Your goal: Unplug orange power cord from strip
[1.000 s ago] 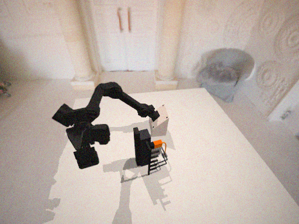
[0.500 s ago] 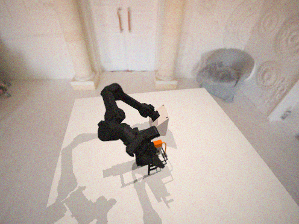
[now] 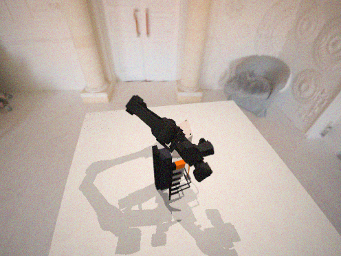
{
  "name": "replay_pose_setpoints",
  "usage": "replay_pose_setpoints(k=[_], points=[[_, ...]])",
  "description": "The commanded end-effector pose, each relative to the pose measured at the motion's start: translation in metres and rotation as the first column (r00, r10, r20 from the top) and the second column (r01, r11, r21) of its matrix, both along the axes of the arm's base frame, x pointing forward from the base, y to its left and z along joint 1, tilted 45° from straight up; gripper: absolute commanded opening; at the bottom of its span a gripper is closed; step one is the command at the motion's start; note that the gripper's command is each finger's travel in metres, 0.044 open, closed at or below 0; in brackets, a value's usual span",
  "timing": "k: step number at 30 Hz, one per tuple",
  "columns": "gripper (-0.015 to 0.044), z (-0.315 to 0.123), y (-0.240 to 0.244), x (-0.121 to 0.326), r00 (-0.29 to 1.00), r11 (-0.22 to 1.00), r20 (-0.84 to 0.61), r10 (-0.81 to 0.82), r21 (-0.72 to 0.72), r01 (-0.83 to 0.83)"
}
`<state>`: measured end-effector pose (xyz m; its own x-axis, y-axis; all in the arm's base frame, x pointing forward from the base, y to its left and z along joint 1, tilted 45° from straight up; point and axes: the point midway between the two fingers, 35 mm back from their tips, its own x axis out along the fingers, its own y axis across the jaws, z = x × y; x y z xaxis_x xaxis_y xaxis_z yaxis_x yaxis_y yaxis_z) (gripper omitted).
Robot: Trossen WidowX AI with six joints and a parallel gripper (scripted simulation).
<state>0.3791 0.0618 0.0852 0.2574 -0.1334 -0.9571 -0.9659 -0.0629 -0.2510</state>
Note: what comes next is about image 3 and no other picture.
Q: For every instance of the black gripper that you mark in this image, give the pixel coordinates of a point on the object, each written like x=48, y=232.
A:
x=202, y=170

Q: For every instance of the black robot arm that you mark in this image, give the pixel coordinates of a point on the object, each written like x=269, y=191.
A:
x=166, y=131

